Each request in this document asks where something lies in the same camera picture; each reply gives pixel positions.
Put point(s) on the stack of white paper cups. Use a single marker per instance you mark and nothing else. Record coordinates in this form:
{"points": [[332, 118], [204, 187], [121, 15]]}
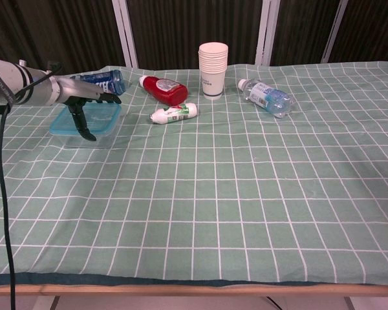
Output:
{"points": [[212, 74]]}

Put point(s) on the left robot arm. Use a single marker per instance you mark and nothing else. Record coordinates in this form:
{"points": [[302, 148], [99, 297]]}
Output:
{"points": [[38, 90]]}

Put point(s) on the small white green bottle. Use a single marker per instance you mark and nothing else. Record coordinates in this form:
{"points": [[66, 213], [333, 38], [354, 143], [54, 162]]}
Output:
{"points": [[173, 113]]}

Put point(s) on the blue label sports drink bottle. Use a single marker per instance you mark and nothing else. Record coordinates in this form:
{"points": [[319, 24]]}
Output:
{"points": [[111, 80]]}

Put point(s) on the clear plastic water bottle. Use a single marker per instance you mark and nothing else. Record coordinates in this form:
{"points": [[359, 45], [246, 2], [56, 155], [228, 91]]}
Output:
{"points": [[268, 97]]}

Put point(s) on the green checkered tablecloth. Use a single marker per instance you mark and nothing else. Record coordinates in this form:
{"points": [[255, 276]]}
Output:
{"points": [[213, 193]]}

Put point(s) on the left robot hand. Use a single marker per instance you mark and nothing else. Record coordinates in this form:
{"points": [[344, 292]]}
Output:
{"points": [[77, 88]]}

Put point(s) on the clear plastic container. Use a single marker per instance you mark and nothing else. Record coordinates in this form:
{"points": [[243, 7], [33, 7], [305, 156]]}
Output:
{"points": [[105, 139]]}

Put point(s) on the wooden table edge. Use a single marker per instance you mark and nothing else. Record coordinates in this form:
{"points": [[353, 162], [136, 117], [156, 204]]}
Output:
{"points": [[194, 290]]}

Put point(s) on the translucent blue plastic lid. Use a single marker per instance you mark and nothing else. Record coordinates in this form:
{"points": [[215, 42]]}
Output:
{"points": [[100, 117]]}

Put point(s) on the white partition frame post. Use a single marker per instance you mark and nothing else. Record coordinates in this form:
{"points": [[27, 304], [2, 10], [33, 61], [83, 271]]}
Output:
{"points": [[265, 32], [126, 35], [334, 32]]}

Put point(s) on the red ketchup squeeze bottle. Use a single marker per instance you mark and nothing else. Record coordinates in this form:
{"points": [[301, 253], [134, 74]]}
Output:
{"points": [[168, 92]]}

